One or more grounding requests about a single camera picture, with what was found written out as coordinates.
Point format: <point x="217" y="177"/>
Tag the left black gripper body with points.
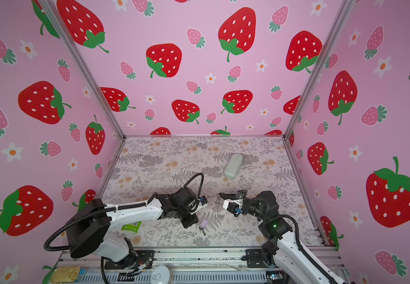
<point x="185" y="213"/>

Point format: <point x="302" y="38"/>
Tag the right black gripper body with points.
<point x="250" y="208"/>

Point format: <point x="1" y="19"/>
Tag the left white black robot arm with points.
<point x="90" y="230"/>

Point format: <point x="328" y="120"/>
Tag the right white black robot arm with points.
<point x="283" y="246"/>

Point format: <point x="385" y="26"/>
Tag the pale green glasses case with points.
<point x="233" y="166"/>

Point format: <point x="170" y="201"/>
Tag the green snack packet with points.
<point x="133" y="227"/>

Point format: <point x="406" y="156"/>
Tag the gold tin can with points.
<point x="65" y="274"/>

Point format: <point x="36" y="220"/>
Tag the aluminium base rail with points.
<point x="202" y="265"/>

